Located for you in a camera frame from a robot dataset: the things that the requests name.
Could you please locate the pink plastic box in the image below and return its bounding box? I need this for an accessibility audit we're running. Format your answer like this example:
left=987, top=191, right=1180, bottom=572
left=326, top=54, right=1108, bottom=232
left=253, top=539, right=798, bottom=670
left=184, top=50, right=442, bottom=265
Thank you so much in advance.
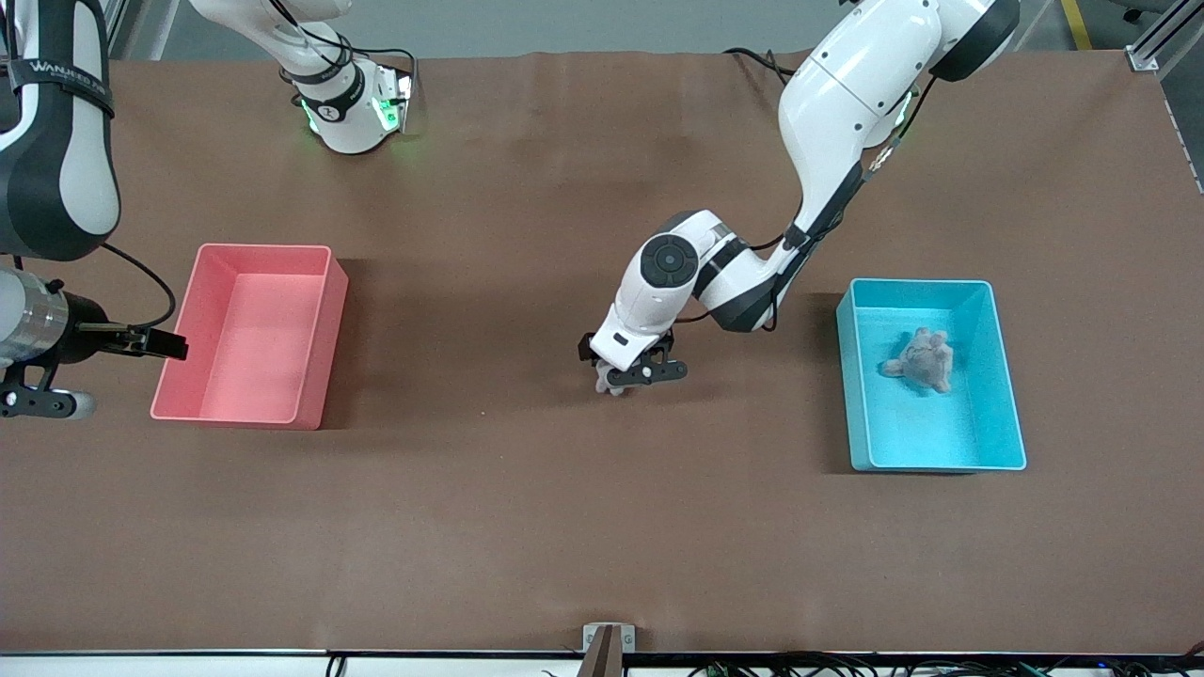
left=150, top=243, right=349, bottom=431

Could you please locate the blue plastic box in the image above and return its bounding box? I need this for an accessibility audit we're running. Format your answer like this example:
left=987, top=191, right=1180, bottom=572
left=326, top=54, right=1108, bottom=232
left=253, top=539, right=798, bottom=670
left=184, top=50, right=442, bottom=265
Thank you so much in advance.
left=836, top=277, right=1028, bottom=473

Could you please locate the brown table cover mat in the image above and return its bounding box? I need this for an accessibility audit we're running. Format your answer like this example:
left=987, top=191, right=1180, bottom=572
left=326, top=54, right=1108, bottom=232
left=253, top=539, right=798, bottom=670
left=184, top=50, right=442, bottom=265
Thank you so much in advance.
left=0, top=47, right=1204, bottom=656

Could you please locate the metal base connector plate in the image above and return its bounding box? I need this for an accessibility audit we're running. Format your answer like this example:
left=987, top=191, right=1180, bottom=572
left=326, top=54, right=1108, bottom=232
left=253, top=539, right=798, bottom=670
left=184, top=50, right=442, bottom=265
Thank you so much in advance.
left=374, top=64, right=416, bottom=134

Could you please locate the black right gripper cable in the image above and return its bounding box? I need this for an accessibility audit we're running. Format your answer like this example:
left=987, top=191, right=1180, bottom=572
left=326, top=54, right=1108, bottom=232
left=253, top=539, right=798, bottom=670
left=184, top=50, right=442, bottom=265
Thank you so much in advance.
left=99, top=243, right=178, bottom=330

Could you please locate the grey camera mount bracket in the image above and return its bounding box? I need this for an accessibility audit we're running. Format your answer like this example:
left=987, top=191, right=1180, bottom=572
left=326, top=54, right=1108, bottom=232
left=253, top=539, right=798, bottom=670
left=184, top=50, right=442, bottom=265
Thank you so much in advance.
left=582, top=622, right=637, bottom=677

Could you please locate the aluminium frame post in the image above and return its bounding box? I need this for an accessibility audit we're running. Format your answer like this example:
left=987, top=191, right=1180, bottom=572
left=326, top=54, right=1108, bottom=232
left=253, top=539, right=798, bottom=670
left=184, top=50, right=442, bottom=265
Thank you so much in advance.
left=99, top=0, right=130, bottom=59
left=1127, top=0, right=1204, bottom=72

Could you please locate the black left arm base cable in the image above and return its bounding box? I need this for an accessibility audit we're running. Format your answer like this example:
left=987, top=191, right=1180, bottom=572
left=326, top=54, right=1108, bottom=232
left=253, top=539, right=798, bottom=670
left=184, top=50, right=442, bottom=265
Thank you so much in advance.
left=722, top=47, right=800, bottom=86

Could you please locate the black arm base cable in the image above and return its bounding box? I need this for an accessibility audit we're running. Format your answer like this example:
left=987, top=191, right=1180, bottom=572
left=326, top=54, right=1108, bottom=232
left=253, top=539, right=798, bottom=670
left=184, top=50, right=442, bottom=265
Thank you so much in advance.
left=343, top=42, right=417, bottom=76
left=722, top=47, right=800, bottom=86

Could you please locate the black right arm base cable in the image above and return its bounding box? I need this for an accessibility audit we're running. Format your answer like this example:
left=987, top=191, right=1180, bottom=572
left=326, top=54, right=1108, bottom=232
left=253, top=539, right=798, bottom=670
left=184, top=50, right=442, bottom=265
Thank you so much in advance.
left=343, top=42, right=417, bottom=76

